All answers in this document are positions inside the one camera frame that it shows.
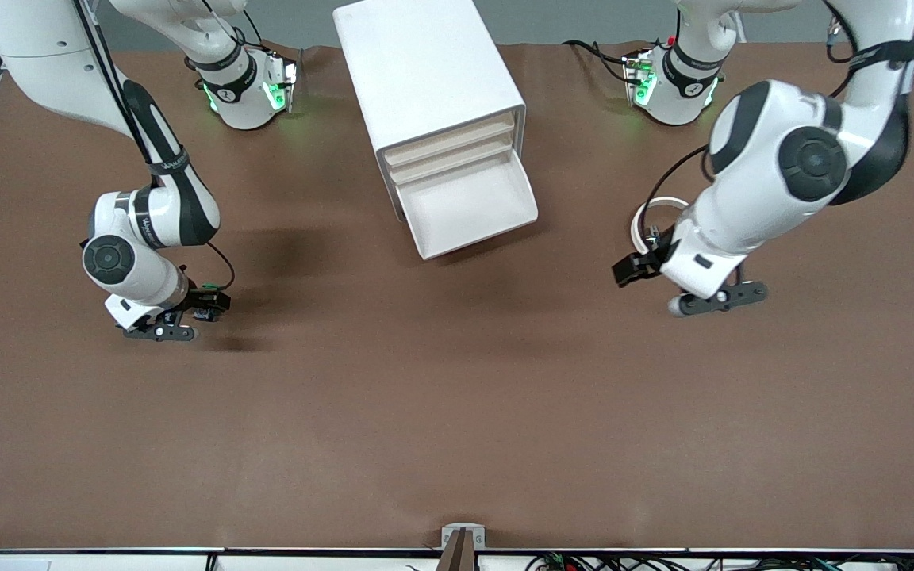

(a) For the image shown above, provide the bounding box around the white curved plastic ring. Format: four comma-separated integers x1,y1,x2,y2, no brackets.
632,196,693,255

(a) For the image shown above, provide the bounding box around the green push button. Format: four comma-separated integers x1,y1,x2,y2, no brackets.
192,281,217,323

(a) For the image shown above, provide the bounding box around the black cable bundle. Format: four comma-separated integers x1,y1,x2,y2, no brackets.
524,551,914,571

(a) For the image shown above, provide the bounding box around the white table edge rail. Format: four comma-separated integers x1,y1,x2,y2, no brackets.
0,547,914,571

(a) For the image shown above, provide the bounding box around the brown camera stand post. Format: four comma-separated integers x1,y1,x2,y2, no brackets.
435,529,477,571

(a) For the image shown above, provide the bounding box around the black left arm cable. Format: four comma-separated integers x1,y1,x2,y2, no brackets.
638,16,914,255

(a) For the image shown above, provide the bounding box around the white drawer cabinet housing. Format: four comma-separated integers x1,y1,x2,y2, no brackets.
333,0,528,223

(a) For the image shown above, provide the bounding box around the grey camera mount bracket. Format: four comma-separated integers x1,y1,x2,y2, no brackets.
440,523,486,550

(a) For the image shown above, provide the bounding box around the brown table mat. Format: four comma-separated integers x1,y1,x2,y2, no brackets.
0,41,914,552

